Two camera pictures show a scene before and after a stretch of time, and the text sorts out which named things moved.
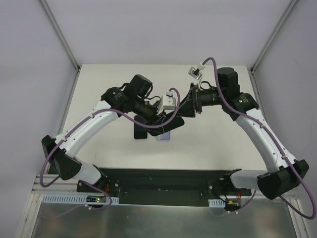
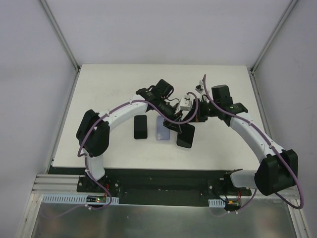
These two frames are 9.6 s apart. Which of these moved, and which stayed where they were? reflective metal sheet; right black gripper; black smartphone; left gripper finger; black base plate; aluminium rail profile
Moved: left gripper finger; right black gripper
Stayed: aluminium rail profile; black smartphone; black base plate; reflective metal sheet
